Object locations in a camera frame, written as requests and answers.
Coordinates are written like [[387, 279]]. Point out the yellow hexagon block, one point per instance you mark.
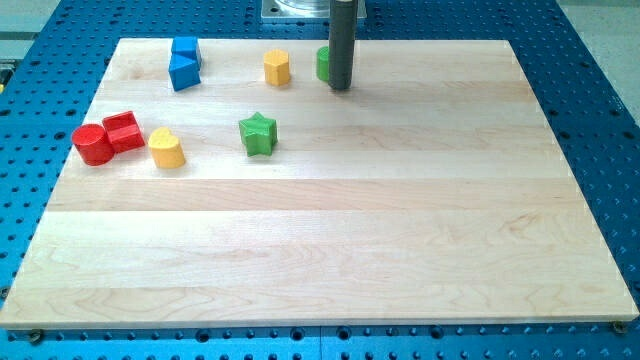
[[277, 67]]

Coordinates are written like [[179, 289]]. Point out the green circle block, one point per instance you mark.
[[322, 63]]

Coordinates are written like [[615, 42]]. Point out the green star block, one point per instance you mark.
[[258, 134]]

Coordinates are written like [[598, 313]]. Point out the yellow heart block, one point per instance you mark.
[[166, 149]]

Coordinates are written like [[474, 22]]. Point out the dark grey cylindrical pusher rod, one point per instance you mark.
[[342, 31]]

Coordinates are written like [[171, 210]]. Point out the blue triangle block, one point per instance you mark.
[[183, 72]]

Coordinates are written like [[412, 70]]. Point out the blue cube block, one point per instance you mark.
[[187, 46]]

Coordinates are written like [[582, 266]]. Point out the red square notched block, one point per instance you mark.
[[123, 132]]

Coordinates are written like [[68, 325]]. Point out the red cylinder block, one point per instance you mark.
[[92, 143]]

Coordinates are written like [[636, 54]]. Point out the blue perforated metal table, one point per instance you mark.
[[51, 91]]

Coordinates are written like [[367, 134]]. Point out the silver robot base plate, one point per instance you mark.
[[290, 11]]

